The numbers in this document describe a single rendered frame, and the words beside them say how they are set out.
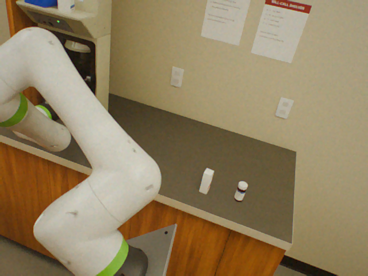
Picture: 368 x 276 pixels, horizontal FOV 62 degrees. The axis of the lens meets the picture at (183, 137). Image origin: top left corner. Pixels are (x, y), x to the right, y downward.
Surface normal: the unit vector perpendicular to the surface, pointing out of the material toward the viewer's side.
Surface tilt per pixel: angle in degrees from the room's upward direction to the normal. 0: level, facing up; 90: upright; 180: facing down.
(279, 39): 90
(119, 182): 44
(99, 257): 60
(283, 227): 1
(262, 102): 90
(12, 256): 0
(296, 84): 90
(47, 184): 90
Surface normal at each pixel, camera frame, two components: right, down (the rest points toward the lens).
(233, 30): -0.33, 0.47
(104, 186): -0.13, -0.39
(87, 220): 0.28, 0.07
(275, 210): 0.16, -0.83
